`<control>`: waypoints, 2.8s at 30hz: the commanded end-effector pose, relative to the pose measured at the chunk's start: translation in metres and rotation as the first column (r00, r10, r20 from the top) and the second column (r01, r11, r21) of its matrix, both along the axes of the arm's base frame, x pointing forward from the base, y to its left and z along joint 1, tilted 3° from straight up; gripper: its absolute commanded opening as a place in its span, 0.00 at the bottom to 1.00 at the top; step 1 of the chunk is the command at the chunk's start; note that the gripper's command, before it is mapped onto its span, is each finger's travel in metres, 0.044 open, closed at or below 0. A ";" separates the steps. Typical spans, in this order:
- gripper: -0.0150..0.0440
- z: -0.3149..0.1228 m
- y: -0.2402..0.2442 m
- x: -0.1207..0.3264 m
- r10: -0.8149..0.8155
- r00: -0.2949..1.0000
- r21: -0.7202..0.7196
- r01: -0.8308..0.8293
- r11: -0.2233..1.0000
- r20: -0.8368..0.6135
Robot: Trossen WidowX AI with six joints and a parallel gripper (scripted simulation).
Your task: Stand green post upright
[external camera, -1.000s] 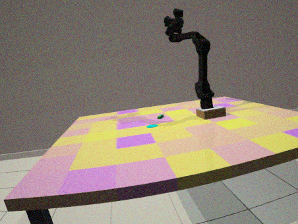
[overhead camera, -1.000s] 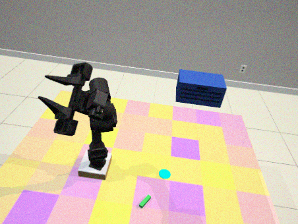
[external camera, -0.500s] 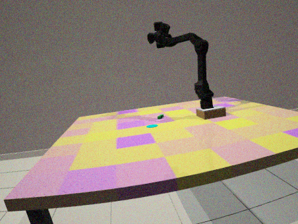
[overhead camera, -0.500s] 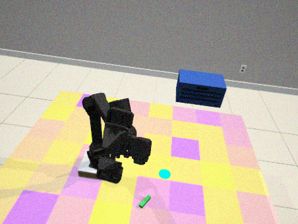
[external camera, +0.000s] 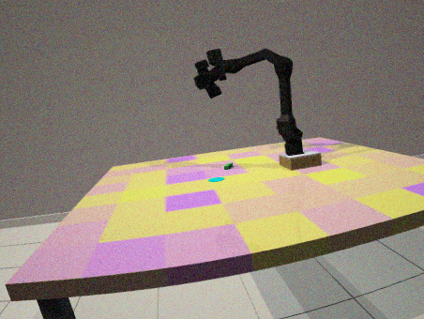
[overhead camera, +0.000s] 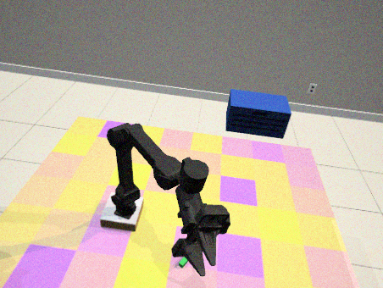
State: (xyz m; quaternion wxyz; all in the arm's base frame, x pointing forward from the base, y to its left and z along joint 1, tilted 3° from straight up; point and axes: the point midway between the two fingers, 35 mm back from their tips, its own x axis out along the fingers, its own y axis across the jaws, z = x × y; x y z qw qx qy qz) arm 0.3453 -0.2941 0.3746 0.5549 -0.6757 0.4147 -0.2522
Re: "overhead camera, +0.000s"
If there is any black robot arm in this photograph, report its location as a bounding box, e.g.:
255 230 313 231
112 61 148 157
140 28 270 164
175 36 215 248
107 123 209 219

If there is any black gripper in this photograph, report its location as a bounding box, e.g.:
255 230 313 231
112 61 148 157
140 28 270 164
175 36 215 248
171 198 230 276

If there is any green post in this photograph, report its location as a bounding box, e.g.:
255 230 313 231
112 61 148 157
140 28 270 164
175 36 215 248
179 257 188 268

